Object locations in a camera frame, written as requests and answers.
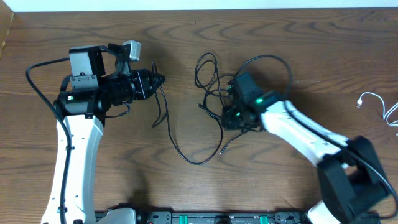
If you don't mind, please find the camera cable black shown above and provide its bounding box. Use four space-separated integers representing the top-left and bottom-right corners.
233 54 398 220
25 58 72 224

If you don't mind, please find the left camera cable black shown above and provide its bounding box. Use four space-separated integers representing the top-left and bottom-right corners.
25 58 72 224

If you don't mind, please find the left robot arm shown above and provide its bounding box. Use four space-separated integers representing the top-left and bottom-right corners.
41 40 165 223

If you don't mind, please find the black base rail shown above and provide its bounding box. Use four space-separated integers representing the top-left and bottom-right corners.
96 210 315 224

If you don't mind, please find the black USB cable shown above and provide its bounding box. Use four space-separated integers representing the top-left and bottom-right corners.
194 52 246 156
150 61 224 166

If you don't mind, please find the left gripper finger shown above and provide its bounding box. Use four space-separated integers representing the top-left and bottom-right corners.
150 80 165 95
149 71 165 83

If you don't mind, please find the right camera cable black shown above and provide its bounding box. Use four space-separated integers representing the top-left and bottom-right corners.
233 54 398 220

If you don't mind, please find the white USB cable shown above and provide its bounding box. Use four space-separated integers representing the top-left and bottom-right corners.
356 91 398 136

